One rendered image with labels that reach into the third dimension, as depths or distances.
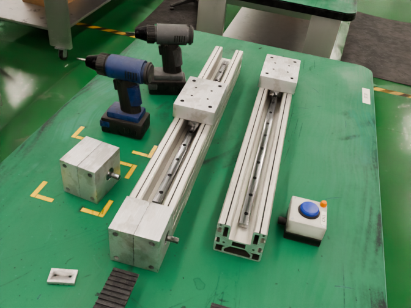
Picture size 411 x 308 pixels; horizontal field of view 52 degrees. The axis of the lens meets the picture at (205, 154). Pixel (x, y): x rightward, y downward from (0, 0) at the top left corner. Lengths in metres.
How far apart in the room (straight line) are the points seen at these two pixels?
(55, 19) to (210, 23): 1.13
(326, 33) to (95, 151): 1.77
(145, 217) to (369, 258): 0.49
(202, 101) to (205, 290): 0.50
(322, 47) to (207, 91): 1.45
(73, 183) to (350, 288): 0.63
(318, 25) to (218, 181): 1.58
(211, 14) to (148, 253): 1.93
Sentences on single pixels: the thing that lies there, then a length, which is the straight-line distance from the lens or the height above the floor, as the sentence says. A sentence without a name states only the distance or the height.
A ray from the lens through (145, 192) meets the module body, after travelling 0.89.
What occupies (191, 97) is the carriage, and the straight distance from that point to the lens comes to 1.12.
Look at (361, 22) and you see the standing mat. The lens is 4.76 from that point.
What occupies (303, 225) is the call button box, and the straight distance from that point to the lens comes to 0.92.
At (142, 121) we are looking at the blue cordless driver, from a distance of 1.15.
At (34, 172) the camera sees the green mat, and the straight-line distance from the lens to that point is 1.09.
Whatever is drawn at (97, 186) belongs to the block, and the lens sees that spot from 0.95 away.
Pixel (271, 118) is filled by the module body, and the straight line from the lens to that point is 1.21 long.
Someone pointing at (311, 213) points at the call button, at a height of 0.85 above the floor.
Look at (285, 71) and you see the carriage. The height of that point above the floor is 0.90.
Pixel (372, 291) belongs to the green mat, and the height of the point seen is 0.78.
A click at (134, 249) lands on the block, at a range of 0.83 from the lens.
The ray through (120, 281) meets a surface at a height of 0.81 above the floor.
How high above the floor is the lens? 1.48
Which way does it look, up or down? 39 degrees down
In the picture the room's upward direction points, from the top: 7 degrees clockwise
